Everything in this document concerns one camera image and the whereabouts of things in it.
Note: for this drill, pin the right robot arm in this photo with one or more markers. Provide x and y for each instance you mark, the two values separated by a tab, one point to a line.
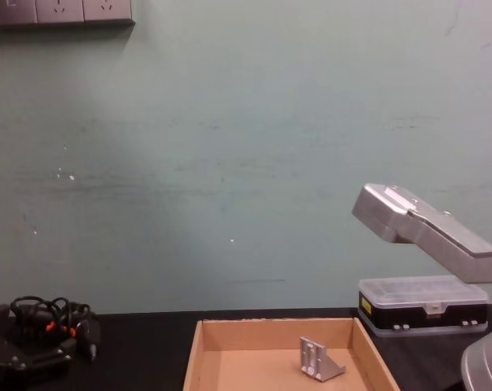
433	236

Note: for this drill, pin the black table cloth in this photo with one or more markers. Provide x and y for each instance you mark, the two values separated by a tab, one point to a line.
148	354

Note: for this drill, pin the shallow brown cardboard tray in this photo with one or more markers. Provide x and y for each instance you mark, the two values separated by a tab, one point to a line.
246	366

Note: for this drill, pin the clear plastic case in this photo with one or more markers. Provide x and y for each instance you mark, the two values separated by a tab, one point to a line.
417	309

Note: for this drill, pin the silver aluminium corner bracket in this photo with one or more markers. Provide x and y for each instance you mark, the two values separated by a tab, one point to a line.
316	360

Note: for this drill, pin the grey wall socket plate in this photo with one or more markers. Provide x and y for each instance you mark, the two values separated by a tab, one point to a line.
60	10
107	9

